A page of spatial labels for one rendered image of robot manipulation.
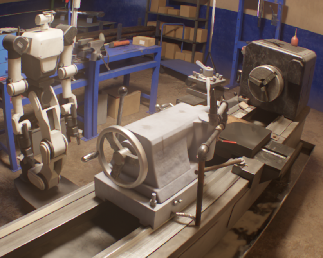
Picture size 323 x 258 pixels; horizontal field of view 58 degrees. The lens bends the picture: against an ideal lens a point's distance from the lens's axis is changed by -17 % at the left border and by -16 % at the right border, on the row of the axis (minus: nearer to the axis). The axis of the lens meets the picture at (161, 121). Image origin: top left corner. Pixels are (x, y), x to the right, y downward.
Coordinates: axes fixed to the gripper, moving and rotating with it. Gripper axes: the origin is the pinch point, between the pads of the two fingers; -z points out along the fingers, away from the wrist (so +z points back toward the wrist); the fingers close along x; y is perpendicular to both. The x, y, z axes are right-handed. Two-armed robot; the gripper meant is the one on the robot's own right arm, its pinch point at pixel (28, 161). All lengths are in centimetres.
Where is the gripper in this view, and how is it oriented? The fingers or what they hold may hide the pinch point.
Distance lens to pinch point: 215.0
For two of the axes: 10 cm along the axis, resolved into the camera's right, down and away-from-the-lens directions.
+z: -0.8, -9.5, -3.1
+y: 5.5, -3.0, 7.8
